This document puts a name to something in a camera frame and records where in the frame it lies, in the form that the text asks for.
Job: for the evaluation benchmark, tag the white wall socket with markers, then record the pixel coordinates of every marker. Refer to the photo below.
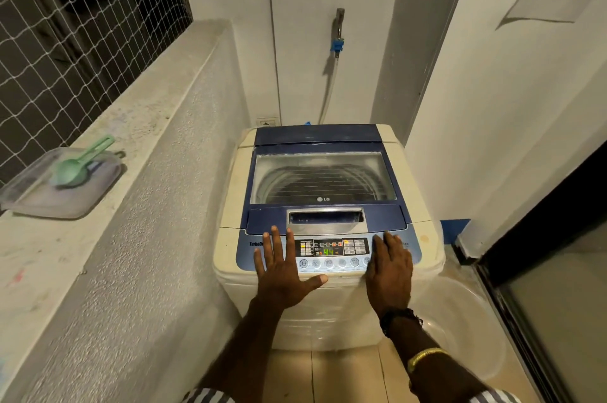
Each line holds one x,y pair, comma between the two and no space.
267,122

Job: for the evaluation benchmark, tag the person's left hand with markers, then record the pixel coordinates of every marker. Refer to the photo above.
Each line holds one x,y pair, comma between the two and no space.
282,274

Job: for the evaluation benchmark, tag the person's right hand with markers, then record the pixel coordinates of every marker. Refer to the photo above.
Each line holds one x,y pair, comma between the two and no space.
389,274

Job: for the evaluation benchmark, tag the glass-windowed washing machine lid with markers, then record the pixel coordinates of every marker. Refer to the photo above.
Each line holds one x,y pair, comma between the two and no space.
398,213

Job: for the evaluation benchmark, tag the cream blue washing machine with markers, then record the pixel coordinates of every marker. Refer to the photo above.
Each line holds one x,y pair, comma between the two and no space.
227,217

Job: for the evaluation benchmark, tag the black thread wristband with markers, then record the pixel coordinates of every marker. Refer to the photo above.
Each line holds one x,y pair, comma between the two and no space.
396,317

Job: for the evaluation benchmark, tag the metal wall tap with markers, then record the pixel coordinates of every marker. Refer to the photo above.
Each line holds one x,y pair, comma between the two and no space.
339,23

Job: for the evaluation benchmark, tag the person's right forearm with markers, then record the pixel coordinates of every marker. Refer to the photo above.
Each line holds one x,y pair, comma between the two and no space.
431,364

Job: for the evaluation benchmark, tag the mint green plastic scoop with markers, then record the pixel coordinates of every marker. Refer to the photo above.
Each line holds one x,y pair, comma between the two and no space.
71,170

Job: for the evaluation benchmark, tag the gold bangle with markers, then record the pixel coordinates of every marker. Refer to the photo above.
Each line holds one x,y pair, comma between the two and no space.
424,355

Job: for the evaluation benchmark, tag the black framed glass door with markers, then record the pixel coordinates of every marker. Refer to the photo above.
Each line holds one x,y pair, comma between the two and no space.
555,236

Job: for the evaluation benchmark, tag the clear plastic basin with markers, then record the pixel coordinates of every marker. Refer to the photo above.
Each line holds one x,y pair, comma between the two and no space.
469,322

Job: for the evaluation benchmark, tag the white window safety net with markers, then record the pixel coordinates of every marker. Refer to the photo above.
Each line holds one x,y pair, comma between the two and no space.
80,47

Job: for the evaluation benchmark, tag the person's left forearm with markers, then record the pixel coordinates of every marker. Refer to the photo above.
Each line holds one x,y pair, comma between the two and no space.
242,355

